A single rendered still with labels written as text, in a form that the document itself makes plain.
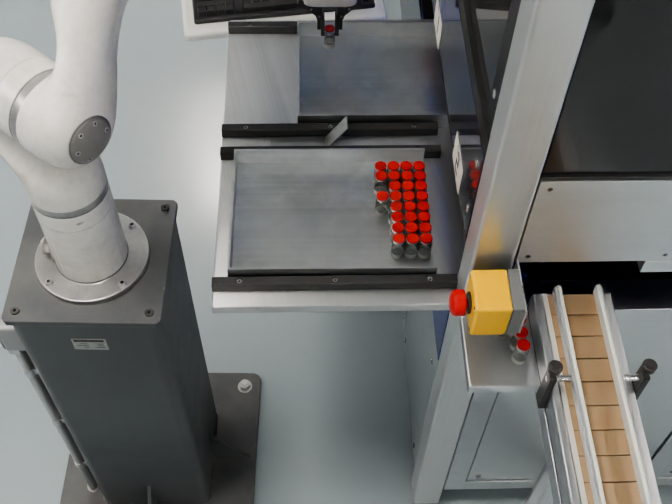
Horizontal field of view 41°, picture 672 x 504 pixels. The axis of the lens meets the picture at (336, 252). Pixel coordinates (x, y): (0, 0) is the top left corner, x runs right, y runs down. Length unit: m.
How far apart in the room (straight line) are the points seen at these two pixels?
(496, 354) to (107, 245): 0.64
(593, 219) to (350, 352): 1.23
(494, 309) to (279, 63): 0.76
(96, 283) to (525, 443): 0.96
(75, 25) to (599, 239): 0.78
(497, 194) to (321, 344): 1.28
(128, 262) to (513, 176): 0.68
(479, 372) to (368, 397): 0.97
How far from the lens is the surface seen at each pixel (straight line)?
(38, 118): 1.22
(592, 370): 1.40
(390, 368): 2.40
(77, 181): 1.35
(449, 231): 1.55
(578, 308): 1.45
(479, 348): 1.43
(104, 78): 1.24
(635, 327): 1.60
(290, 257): 1.50
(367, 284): 1.45
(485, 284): 1.31
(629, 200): 1.29
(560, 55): 1.06
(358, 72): 1.80
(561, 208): 1.27
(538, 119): 1.13
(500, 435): 1.92
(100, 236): 1.45
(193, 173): 2.80
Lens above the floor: 2.11
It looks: 54 degrees down
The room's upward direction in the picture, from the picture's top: 2 degrees clockwise
